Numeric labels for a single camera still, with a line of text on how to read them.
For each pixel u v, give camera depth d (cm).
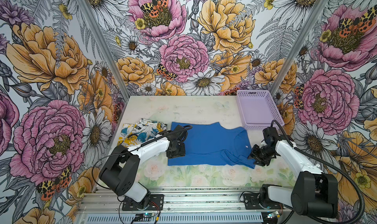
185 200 76
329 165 44
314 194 41
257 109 115
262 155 71
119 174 44
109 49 94
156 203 74
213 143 107
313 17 79
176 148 71
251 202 74
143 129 99
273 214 72
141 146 51
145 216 72
